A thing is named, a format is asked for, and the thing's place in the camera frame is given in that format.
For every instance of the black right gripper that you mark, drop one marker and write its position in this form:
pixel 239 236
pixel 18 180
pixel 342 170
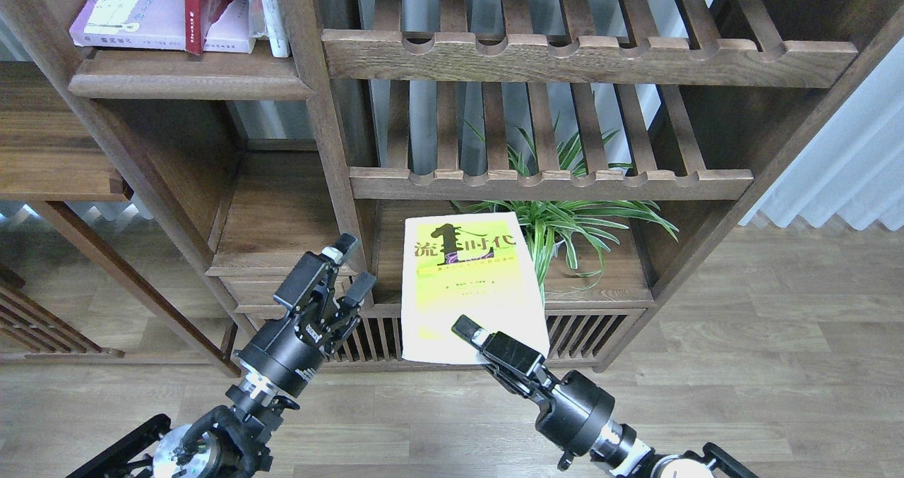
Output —
pixel 573 409

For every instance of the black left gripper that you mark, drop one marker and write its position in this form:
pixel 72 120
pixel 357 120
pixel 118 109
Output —
pixel 285 354

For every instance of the yellow green book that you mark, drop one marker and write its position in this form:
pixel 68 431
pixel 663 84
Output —
pixel 473 264

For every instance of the white lavender book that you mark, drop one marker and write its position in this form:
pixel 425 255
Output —
pixel 157 24

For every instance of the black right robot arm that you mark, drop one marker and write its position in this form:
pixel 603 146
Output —
pixel 620 453

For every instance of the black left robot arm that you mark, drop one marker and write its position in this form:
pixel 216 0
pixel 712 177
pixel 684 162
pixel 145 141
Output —
pixel 224 442

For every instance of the green spider plant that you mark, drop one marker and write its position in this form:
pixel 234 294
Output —
pixel 545 224

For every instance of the dark wooden bookshelf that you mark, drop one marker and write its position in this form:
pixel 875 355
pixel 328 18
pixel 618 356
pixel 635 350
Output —
pixel 249 161

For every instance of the white upright book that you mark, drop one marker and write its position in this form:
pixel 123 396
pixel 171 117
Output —
pixel 265 21

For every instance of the white curtain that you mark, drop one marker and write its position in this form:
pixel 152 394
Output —
pixel 853 168

